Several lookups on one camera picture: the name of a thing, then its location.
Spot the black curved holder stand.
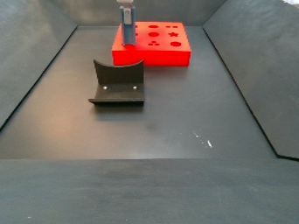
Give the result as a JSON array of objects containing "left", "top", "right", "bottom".
[{"left": 88, "top": 60, "right": 146, "bottom": 105}]

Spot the grey side panel board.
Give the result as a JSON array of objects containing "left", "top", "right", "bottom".
[
  {"left": 203, "top": 0, "right": 299, "bottom": 160},
  {"left": 0, "top": 0, "right": 78, "bottom": 128}
]

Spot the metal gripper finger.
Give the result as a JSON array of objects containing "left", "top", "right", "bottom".
[{"left": 116, "top": 0, "right": 134, "bottom": 25}]

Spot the red shape-sorter block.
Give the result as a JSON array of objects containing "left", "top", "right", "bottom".
[{"left": 111, "top": 21, "right": 192, "bottom": 67}]

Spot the blue arch-shaped block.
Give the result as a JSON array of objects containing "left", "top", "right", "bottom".
[{"left": 119, "top": 6, "right": 136, "bottom": 46}]

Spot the grey front panel board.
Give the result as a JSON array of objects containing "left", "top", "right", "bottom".
[{"left": 0, "top": 158, "right": 299, "bottom": 224}]

